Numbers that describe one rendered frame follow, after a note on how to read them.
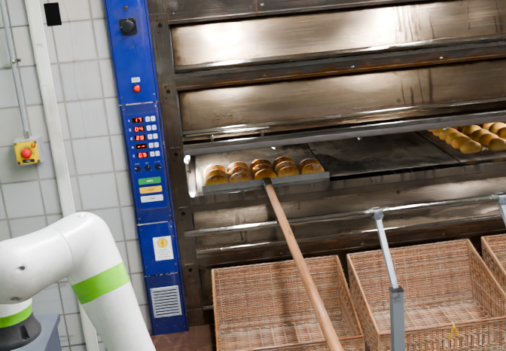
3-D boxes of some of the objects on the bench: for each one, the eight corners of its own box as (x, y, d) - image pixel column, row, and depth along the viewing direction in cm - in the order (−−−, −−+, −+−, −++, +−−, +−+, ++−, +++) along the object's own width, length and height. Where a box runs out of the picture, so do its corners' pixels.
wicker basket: (346, 309, 295) (343, 252, 287) (468, 293, 299) (469, 236, 292) (378, 371, 249) (376, 305, 241) (522, 351, 253) (524, 285, 245)
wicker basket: (215, 325, 292) (209, 267, 285) (342, 309, 295) (338, 252, 287) (219, 391, 246) (211, 325, 238) (368, 373, 248) (365, 306, 241)
